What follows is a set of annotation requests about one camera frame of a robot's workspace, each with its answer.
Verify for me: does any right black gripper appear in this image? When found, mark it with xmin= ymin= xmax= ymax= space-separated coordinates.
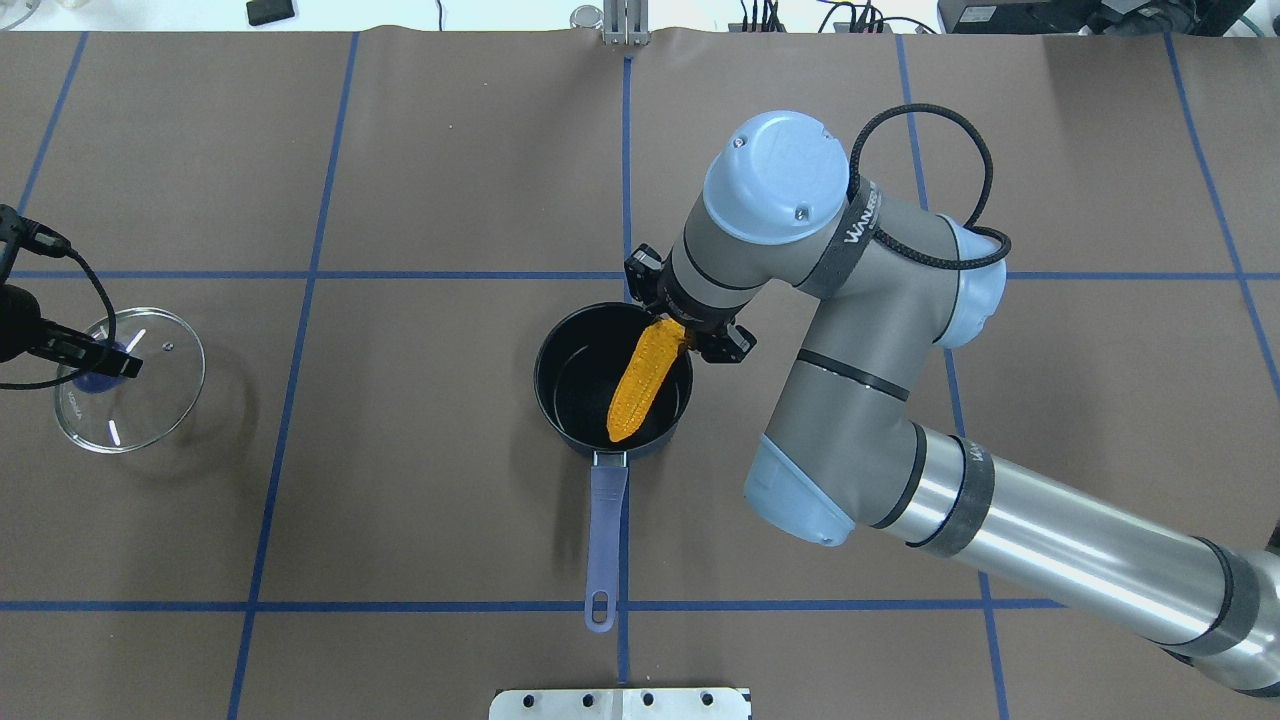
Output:
xmin=623 ymin=243 xmax=755 ymax=364

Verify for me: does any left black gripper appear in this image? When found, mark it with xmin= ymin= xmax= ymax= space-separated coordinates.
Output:
xmin=1 ymin=284 xmax=143 ymax=379

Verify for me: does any yellow toy corn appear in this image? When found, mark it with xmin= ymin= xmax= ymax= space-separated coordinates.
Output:
xmin=605 ymin=316 xmax=689 ymax=443

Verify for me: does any glass pot lid blue knob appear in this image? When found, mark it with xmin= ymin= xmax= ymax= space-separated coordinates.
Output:
xmin=54 ymin=307 xmax=206 ymax=454

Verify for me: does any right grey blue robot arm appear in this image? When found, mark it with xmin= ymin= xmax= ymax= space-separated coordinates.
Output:
xmin=626 ymin=102 xmax=1279 ymax=701

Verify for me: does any dark blue saucepan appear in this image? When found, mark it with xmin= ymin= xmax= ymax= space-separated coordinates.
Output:
xmin=532 ymin=302 xmax=692 ymax=633

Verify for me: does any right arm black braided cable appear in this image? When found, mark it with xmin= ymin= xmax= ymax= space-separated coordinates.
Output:
xmin=849 ymin=104 xmax=1012 ymax=272

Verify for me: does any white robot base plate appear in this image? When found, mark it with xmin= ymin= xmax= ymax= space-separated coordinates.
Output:
xmin=488 ymin=687 xmax=754 ymax=719

